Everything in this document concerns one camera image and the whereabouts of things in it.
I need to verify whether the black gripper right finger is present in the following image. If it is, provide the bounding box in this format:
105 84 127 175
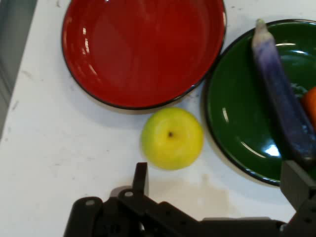
280 159 316 237

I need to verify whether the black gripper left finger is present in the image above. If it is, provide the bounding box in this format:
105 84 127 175
63 162 205 237

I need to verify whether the purple toy eggplant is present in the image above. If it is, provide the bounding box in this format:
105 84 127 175
251 18 316 165

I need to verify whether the yellow-green toy apple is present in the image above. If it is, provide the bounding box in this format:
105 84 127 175
140 107 204 171

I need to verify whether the orange toy fruit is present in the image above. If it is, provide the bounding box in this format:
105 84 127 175
300 86 316 121

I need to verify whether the green enamel plate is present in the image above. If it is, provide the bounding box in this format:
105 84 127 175
204 19 316 187

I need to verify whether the red enamel plate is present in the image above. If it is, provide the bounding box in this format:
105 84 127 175
61 0 227 111

